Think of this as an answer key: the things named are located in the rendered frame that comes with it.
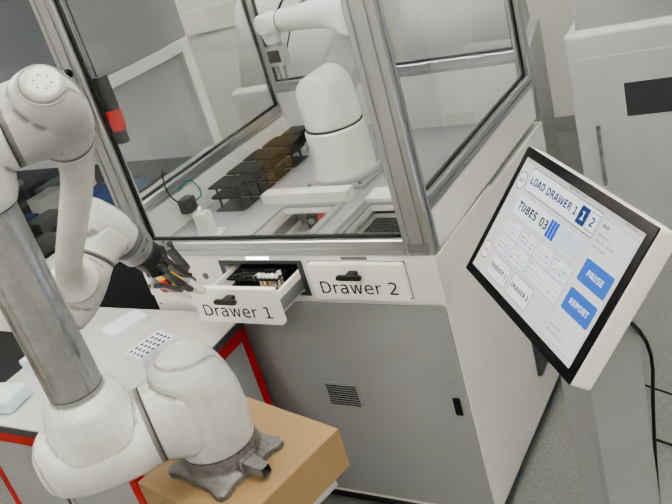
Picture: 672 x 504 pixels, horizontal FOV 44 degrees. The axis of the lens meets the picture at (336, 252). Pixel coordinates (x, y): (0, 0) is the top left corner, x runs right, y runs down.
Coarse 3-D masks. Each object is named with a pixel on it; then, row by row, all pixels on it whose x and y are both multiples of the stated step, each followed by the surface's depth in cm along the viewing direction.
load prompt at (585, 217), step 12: (528, 180) 176; (540, 180) 172; (552, 180) 168; (540, 192) 171; (552, 192) 167; (564, 192) 163; (552, 204) 165; (564, 204) 161; (576, 204) 158; (588, 204) 154; (564, 216) 160; (576, 216) 156; (588, 216) 153; (600, 216) 150; (588, 228) 152
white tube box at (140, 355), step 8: (152, 336) 238; (160, 336) 237; (168, 336) 235; (136, 344) 236; (144, 344) 235; (152, 344) 234; (160, 344) 232; (168, 344) 233; (128, 352) 233; (136, 352) 232; (144, 352) 231; (152, 352) 230; (128, 360) 234; (136, 360) 230; (144, 360) 228; (144, 368) 229
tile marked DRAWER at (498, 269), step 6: (492, 258) 180; (498, 258) 178; (492, 264) 179; (498, 264) 177; (504, 264) 174; (486, 270) 181; (492, 270) 178; (498, 270) 176; (504, 270) 174; (510, 270) 172; (492, 276) 177; (498, 276) 175; (504, 276) 173; (498, 282) 174; (504, 282) 172
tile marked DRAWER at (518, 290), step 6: (516, 276) 169; (510, 282) 170; (516, 282) 168; (522, 282) 166; (510, 288) 169; (516, 288) 167; (522, 288) 165; (528, 288) 163; (510, 294) 169; (516, 294) 167; (522, 294) 165; (528, 294) 163; (516, 300) 166; (522, 300) 164; (528, 300) 162; (522, 306) 163
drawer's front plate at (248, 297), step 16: (208, 288) 225; (224, 288) 222; (240, 288) 220; (256, 288) 217; (272, 288) 215; (208, 304) 228; (240, 304) 222; (256, 304) 219; (272, 304) 216; (208, 320) 232; (224, 320) 228; (240, 320) 225; (256, 320) 222; (272, 320) 219
